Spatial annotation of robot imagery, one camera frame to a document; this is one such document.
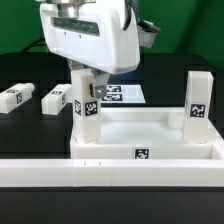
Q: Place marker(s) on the white desk top tray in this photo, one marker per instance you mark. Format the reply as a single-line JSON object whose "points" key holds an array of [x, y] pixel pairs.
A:
{"points": [[147, 133]]}

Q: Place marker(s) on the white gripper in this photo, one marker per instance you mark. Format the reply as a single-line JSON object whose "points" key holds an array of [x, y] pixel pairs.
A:
{"points": [[99, 34]]}

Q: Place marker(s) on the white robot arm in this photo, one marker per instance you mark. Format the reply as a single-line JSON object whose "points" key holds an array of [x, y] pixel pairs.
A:
{"points": [[100, 34]]}

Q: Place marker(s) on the white L-shaped fence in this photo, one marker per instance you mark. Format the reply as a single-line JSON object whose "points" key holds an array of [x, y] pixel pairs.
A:
{"points": [[114, 173]]}

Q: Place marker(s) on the fiducial marker sheet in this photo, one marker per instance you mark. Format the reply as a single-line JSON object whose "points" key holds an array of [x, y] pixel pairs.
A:
{"points": [[123, 94]]}

